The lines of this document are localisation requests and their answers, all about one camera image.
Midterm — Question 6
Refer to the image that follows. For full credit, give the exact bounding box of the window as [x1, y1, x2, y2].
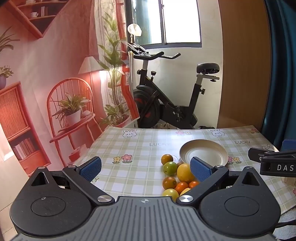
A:
[124, 0, 202, 49]

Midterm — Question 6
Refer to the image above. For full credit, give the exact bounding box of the blue box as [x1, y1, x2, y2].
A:
[281, 138, 296, 151]

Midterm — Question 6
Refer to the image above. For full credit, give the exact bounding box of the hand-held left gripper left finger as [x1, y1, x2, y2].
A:
[29, 156, 115, 205]

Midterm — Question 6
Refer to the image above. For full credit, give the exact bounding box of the large yellow lemon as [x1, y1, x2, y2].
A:
[177, 163, 195, 183]

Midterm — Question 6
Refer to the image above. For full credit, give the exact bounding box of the dark orange tangerine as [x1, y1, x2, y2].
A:
[162, 176, 177, 190]
[161, 154, 174, 165]

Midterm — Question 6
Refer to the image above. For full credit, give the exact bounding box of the dark teal curtain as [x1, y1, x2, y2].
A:
[262, 0, 296, 150]

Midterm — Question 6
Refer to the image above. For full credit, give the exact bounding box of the wooden door panel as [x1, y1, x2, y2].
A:
[217, 0, 271, 130]

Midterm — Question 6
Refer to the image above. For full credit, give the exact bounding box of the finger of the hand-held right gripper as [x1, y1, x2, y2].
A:
[248, 148, 281, 163]

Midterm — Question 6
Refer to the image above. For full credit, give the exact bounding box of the black exercise bike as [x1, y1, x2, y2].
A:
[129, 52, 220, 130]

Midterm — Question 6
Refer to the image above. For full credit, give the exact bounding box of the green checked tablecloth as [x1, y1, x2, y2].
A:
[89, 125, 296, 210]

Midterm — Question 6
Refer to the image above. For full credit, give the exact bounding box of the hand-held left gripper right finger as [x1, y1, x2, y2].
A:
[176, 156, 263, 205]

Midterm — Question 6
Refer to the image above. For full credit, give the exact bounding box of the cream round plate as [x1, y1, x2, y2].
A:
[180, 140, 228, 167]

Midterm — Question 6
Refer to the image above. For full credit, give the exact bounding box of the green apple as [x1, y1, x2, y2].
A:
[163, 161, 178, 176]

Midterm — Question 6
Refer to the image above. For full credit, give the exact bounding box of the printed room wall backdrop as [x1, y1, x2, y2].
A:
[0, 0, 140, 209]

